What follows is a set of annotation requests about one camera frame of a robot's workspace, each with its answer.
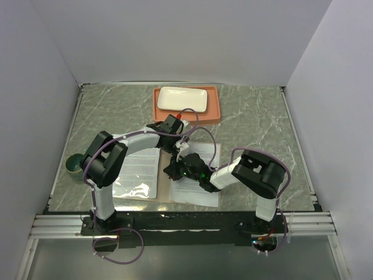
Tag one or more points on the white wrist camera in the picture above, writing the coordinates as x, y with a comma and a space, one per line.
185, 123
182, 149

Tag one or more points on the aluminium frame rail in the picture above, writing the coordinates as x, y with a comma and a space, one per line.
308, 219

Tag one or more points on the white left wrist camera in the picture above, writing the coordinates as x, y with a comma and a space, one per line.
185, 123

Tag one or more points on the white printed paper sheet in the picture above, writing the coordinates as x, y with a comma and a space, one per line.
138, 176

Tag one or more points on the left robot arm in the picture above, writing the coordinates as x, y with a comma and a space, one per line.
103, 160

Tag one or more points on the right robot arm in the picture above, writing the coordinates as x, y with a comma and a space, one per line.
261, 172

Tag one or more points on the white printed paper sheets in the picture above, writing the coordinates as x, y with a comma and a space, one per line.
187, 191

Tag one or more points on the dark green round object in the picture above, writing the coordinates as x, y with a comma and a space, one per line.
73, 168

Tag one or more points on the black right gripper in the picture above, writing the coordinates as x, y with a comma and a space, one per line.
173, 172

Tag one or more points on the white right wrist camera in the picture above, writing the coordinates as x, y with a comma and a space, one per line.
182, 149

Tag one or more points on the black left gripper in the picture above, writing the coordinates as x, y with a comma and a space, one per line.
172, 150

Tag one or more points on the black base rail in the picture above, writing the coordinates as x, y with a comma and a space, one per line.
183, 228

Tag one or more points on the white rectangular plate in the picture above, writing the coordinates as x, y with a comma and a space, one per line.
179, 98

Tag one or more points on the tan paper folder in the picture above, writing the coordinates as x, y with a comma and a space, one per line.
163, 182

